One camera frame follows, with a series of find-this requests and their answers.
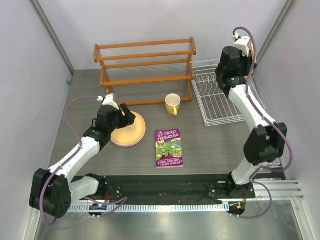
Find yellow plate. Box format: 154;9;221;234
111;111;146;144
246;43;256;82

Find purple plate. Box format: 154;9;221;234
111;136;144;148

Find white wire dish rack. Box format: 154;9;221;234
190;58;266;128

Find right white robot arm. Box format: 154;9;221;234
215;46;288;198

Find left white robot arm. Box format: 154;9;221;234
29;103;136;219

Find orange wooden shelf rack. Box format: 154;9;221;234
93;37;197;106

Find yellow mug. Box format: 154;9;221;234
165;93;181;116

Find purple treehouse book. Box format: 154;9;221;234
155;128;184;169

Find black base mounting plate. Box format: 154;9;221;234
92;174;256;206

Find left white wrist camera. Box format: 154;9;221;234
96;93;120;110

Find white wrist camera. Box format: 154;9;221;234
232;33;251;57
96;93;120;110

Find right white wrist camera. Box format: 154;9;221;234
232;33;251;57

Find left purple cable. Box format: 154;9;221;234
41;96;101;226

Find white slotted cable duct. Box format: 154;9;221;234
68;202;230;213

